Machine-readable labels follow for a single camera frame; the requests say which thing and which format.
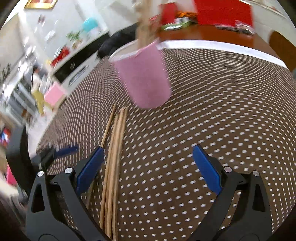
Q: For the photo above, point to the teal humidifier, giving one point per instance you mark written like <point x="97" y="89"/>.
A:
<point x="90" y="24"/>

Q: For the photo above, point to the tan wooden chopstick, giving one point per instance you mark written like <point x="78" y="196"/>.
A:
<point x="106" y="175"/>

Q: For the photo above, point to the chopsticks bundle in holder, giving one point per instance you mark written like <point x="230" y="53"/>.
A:
<point x="146" y="31"/>

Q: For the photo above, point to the pink cylindrical utensil holder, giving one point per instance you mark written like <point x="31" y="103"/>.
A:
<point x="143" y="73"/>

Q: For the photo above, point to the light wooden chopstick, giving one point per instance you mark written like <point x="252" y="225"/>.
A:
<point x="102" y="144"/>

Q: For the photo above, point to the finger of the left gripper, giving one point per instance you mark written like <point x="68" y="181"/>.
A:
<point x="66" y="151"/>

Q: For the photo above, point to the red box on sideboard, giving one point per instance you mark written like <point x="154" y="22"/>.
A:
<point x="61" y="53"/>

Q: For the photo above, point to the brown polka dot tablecloth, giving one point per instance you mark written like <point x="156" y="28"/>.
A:
<point x="240" y="109"/>

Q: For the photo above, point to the pale wooden chopstick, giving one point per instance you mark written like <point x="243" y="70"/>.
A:
<point x="117" y="172"/>

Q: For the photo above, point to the black jacket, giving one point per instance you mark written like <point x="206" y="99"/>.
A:
<point x="117" y="40"/>

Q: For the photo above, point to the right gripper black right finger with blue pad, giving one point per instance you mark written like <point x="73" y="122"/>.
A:
<point x="241" y="210"/>

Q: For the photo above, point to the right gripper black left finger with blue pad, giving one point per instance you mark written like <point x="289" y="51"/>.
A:
<point x="44" y="220"/>

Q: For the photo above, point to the white black sideboard cabinet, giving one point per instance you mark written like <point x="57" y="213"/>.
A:
<point x="71" y="70"/>

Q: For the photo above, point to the brown wooden chair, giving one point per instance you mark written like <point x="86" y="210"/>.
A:
<point x="284" y="49"/>

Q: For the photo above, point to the small red bag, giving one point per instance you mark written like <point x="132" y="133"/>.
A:
<point x="168" y="13"/>

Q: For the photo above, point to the red gift bag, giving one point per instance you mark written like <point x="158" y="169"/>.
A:
<point x="227" y="13"/>

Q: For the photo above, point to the potted green plant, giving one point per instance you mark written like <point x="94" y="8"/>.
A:
<point x="75" y="39"/>

